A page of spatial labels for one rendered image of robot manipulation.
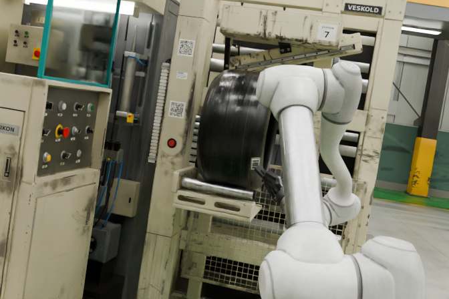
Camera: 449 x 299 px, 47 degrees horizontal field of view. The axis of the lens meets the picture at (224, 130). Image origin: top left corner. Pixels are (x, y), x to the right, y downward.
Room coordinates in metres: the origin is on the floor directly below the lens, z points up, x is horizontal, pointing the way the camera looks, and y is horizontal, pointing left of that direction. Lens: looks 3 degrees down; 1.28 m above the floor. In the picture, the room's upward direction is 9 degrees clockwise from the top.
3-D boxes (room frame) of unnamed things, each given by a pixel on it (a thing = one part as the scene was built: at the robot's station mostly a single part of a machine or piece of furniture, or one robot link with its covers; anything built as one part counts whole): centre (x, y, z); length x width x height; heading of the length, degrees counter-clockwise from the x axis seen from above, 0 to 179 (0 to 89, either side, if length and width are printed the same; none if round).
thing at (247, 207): (2.33, 0.00, 0.83); 0.36 x 0.09 x 0.06; 78
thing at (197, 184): (2.33, -0.01, 0.90); 0.35 x 0.05 x 0.05; 78
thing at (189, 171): (2.51, 0.14, 0.90); 0.40 x 0.03 x 0.10; 168
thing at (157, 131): (2.49, 0.31, 1.19); 0.05 x 0.04 x 0.48; 168
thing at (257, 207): (2.47, -0.03, 0.80); 0.37 x 0.36 x 0.02; 168
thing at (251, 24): (2.73, -0.22, 1.71); 0.61 x 0.25 x 0.15; 78
